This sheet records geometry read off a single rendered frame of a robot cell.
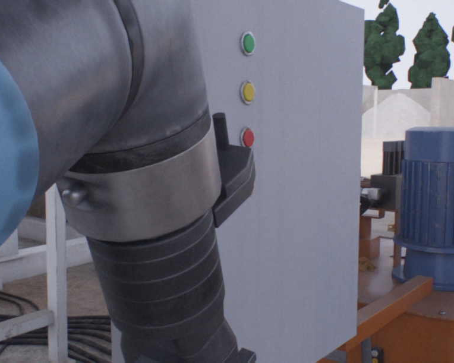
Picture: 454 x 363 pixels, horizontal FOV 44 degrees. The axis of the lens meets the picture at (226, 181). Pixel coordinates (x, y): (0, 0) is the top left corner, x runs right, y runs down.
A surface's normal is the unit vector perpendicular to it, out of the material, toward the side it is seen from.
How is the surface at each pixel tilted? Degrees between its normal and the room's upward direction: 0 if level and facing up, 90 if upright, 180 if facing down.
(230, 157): 24
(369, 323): 90
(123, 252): 114
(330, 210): 90
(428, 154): 90
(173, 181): 105
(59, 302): 93
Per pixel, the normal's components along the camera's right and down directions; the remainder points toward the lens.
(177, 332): 0.29, 0.44
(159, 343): -0.50, 0.60
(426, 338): -0.55, 0.09
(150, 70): 0.93, 0.36
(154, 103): 0.54, 0.36
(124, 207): 0.04, 0.50
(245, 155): -0.12, -0.86
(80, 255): 0.79, 0.07
